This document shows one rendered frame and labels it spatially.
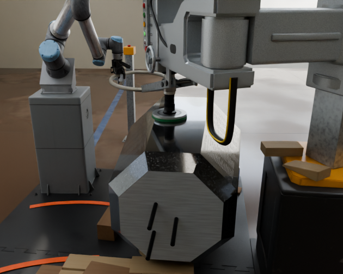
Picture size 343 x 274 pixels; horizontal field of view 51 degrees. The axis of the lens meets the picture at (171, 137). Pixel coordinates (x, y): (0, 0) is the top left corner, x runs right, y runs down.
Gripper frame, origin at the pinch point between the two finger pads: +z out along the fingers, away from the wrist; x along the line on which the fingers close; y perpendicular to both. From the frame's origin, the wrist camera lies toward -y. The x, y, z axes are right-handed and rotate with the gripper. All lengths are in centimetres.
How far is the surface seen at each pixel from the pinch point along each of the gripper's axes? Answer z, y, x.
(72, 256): 64, 107, 75
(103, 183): 90, 20, -7
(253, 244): 83, 9, 137
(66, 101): 8.9, 43.1, -15.3
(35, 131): 34, 62, -34
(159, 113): -3, 38, 77
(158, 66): -34, 44, 82
